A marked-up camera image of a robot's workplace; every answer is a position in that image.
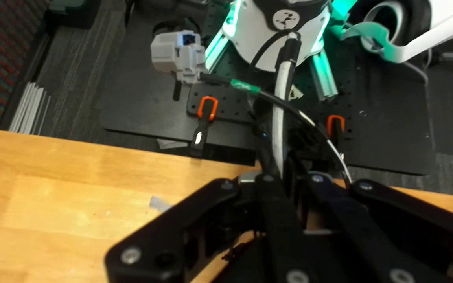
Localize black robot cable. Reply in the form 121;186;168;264
198;71;355;186

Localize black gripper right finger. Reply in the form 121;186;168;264
297;171;453;283

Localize black clamp orange trigger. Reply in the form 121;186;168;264
324;113;347;142
189;94;220;157

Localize stack of white panels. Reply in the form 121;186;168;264
6;80;53;137

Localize multicoloured backdrop cloth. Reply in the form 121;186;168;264
0;0;49;131

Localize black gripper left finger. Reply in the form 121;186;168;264
104;173;319;283

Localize black perforated base board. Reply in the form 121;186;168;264
99;6;439;178

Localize small white plastic part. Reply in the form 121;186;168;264
286;87;305;104

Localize white VR headset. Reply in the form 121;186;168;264
340;0;453;66

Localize grey connector box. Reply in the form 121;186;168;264
149;28;207;87

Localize grey white thick cable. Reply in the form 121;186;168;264
269;36;302;175

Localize small clear tape piece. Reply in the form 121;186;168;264
148;193;174;214

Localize aluminium extrusion bar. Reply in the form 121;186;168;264
203;13;240;76
310;47;340;102

